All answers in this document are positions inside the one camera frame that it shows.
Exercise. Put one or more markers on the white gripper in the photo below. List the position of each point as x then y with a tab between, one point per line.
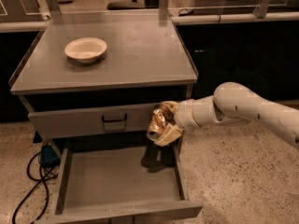
183	115

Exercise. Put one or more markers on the crushed orange can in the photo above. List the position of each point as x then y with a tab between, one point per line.
160	117

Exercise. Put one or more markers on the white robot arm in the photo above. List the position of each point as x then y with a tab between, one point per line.
231	103

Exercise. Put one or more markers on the grey top drawer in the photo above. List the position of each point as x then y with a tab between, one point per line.
87	121

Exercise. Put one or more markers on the grey drawer cabinet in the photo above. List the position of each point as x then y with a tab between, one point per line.
145	62

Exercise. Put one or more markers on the open grey middle drawer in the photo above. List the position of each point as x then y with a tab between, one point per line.
130	184

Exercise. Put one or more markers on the white bowl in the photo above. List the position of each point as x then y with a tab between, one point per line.
86	49

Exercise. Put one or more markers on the blue power box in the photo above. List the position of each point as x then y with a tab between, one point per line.
48	157

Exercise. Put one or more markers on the black drawer handle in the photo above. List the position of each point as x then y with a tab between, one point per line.
122	119

